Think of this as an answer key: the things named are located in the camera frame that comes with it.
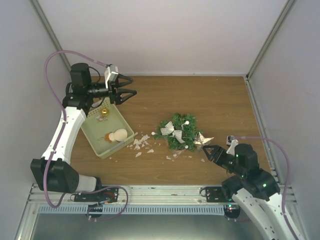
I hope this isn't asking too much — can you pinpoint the aluminium front mounting rail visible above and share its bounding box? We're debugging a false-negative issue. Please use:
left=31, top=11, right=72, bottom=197
left=27, top=184, right=297, bottom=205

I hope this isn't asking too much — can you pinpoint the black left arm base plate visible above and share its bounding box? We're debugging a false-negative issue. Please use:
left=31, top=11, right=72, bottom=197
left=70, top=187, right=119, bottom=204

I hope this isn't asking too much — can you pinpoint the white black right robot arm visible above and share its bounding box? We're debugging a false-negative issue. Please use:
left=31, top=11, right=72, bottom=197
left=202, top=139, right=304, bottom=240

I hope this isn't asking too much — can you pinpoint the silver mesh ribbon bow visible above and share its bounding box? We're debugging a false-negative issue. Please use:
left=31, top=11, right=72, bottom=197
left=160, top=121, right=185, bottom=144

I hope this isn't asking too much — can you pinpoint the light green perforated plastic basket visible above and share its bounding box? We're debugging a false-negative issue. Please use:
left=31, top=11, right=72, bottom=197
left=81, top=98, right=135, bottom=159

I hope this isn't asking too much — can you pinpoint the grey slotted cable duct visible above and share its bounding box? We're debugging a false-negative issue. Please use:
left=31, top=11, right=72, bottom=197
left=38, top=204, right=225, bottom=216

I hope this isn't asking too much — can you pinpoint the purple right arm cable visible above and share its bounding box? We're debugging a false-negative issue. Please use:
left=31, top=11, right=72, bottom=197
left=234, top=136, right=298, bottom=240

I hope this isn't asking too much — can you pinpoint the beige snowman ornament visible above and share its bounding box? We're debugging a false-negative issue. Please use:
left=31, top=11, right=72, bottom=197
left=103, top=128, right=128, bottom=143

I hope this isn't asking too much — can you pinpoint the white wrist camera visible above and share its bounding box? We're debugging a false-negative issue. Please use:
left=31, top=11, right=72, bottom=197
left=226, top=135, right=239, bottom=156
left=104, top=65, right=119, bottom=89

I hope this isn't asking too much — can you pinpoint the small green christmas tree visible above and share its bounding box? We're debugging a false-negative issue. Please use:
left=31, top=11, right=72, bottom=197
left=151, top=113, right=201, bottom=152

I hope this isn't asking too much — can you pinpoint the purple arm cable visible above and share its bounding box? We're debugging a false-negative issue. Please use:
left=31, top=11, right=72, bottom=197
left=234, top=136, right=298, bottom=240
left=43, top=50, right=112, bottom=208

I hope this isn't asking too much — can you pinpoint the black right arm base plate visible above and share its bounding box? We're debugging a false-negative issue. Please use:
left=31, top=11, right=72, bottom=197
left=199, top=186, right=243, bottom=204

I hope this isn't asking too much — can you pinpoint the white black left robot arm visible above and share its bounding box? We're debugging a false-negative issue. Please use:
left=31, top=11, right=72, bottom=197
left=30, top=63, right=137, bottom=202

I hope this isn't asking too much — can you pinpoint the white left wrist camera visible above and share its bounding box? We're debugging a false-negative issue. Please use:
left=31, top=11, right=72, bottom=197
left=104, top=65, right=119, bottom=89

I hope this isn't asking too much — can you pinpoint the gold bauble ornament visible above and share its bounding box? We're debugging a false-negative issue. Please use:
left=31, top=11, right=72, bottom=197
left=101, top=108, right=110, bottom=117

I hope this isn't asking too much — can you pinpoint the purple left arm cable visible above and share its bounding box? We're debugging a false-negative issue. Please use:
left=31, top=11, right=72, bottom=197
left=43, top=50, right=112, bottom=208

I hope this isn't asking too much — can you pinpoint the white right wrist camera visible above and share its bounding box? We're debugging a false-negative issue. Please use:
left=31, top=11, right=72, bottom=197
left=226, top=135, right=239, bottom=156

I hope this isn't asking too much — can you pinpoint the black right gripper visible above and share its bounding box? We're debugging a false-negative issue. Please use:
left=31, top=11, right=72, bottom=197
left=203, top=145, right=246, bottom=178

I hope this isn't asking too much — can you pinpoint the silver glitter star ornament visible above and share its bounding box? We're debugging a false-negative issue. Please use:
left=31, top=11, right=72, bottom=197
left=193, top=132, right=214, bottom=152

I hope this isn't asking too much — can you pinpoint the white ball light string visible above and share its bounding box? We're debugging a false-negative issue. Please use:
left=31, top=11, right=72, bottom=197
left=151, top=120, right=201, bottom=157

